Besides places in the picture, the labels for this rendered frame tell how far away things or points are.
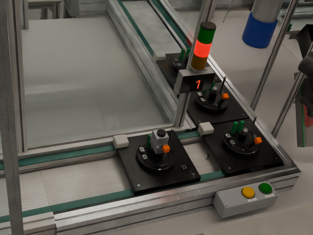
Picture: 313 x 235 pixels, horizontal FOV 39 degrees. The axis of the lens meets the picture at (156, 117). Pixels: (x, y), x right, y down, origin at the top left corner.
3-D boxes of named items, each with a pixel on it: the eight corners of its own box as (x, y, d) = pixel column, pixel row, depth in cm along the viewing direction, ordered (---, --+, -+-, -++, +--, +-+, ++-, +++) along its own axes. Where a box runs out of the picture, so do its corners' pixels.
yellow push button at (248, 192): (255, 198, 147) (256, 194, 146) (245, 200, 146) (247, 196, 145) (249, 189, 150) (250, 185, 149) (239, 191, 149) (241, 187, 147)
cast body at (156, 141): (167, 152, 147) (171, 137, 142) (155, 154, 145) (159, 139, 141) (158, 135, 152) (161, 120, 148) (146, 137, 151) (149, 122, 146)
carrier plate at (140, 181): (200, 181, 149) (201, 177, 148) (133, 195, 141) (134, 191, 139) (173, 133, 165) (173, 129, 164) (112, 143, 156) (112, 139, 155)
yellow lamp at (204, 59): (207, 69, 145) (211, 57, 142) (194, 71, 143) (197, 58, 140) (201, 60, 149) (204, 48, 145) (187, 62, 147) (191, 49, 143)
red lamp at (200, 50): (211, 57, 142) (214, 44, 139) (197, 58, 140) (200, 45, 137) (204, 48, 145) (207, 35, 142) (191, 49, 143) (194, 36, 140)
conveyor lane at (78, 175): (272, 179, 168) (281, 162, 161) (52, 229, 137) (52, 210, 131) (237, 129, 187) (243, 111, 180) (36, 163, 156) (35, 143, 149)
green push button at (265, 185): (272, 194, 150) (274, 190, 149) (262, 196, 149) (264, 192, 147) (266, 185, 153) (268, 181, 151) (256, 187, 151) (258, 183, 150)
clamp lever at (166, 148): (166, 164, 146) (170, 148, 141) (161, 165, 145) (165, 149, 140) (162, 157, 148) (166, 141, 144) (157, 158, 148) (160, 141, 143)
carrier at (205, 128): (281, 165, 162) (294, 141, 153) (225, 176, 153) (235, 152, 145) (248, 121, 178) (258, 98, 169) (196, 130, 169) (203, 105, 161)
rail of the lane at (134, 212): (292, 189, 166) (302, 170, 159) (56, 246, 133) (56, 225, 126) (284, 178, 169) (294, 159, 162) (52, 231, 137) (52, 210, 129)
